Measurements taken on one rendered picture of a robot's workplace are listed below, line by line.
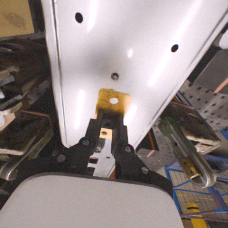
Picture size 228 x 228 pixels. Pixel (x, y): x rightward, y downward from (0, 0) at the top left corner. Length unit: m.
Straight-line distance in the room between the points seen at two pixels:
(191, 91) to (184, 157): 0.45
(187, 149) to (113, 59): 0.20
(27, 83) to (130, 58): 0.16
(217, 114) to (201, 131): 0.56
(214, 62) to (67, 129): 0.32
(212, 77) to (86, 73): 0.22
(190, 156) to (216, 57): 0.17
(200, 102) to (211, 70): 0.47
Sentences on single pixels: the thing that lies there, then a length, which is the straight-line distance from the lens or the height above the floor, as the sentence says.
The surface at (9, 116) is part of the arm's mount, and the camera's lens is 0.73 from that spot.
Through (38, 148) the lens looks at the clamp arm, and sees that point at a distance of 0.33.
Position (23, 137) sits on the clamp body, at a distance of 0.33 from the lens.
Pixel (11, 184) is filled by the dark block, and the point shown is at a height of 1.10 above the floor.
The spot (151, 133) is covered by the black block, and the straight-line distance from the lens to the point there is 0.42.
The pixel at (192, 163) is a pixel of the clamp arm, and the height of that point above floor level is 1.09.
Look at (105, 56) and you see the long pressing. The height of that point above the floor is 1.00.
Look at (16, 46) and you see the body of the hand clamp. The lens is 0.27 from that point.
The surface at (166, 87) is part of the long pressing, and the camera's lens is 0.21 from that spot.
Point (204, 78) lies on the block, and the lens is 0.26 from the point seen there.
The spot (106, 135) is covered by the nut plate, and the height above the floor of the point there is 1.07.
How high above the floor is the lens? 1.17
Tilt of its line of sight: 49 degrees down
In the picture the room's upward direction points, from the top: 177 degrees counter-clockwise
